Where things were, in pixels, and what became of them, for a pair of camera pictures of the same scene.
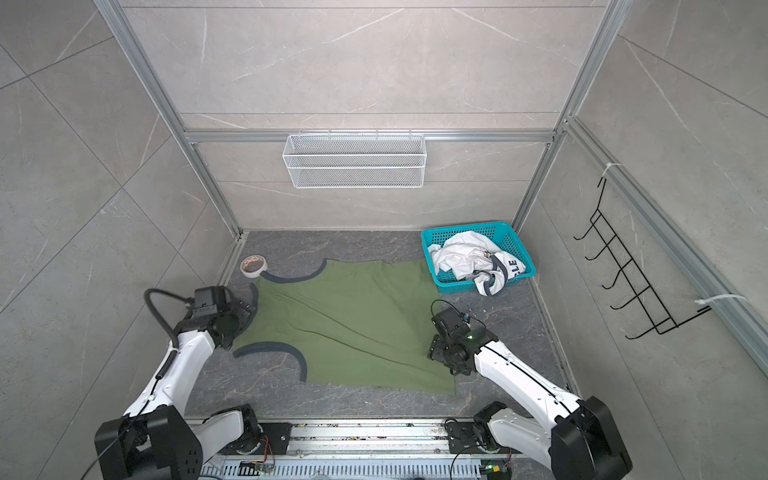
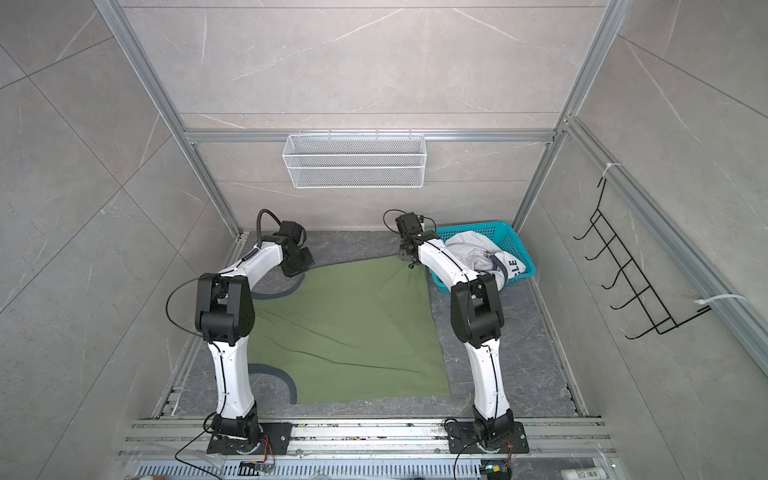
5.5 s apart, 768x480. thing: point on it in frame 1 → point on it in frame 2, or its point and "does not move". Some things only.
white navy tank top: (466, 253) does not move
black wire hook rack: (634, 277) does not move
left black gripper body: (236, 316) → (303, 259)
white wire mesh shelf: (380, 160) does not move
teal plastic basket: (503, 235) does not move
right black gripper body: (441, 350) → (403, 253)
